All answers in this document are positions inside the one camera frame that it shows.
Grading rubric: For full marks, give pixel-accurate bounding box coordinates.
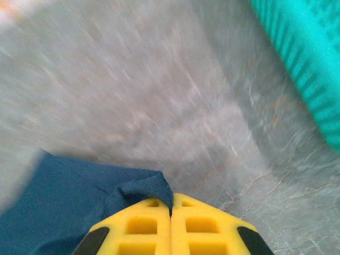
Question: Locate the teal plastic basket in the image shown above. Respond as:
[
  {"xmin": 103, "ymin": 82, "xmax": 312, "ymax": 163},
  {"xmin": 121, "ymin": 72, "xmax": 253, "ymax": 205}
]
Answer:
[{"xmin": 249, "ymin": 0, "xmax": 340, "ymax": 152}]

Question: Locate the dark blue t-shirt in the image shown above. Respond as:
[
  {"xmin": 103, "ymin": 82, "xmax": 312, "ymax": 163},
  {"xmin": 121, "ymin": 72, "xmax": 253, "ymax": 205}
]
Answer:
[{"xmin": 0, "ymin": 150, "xmax": 175, "ymax": 255}]

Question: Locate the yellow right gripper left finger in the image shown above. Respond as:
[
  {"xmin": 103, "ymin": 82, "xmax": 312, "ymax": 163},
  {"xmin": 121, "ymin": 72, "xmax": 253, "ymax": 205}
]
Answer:
[{"xmin": 73, "ymin": 198, "xmax": 171, "ymax": 255}]

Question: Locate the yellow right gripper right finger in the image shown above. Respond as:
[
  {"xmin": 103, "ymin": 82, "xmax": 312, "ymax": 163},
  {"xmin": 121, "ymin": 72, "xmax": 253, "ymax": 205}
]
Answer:
[{"xmin": 171, "ymin": 192, "xmax": 275, "ymax": 255}]

